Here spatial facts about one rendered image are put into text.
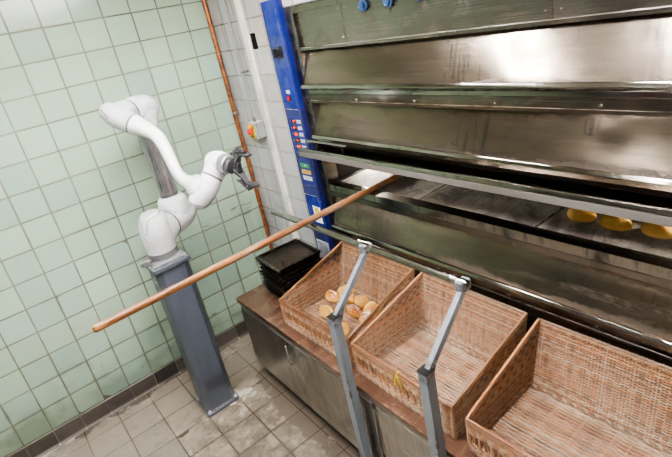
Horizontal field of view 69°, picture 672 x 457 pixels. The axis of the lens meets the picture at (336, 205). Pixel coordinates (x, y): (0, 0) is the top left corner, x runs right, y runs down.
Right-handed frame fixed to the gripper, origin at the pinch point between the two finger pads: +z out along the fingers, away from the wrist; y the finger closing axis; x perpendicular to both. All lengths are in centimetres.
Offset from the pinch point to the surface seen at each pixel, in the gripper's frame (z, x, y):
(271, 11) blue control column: -40, -52, -60
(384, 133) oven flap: 26, -54, -1
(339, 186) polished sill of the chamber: -18, -55, 31
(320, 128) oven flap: -22, -54, -1
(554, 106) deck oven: 104, -55, -15
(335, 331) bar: 45, 5, 60
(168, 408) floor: -89, 55, 149
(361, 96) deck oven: 13, -55, -17
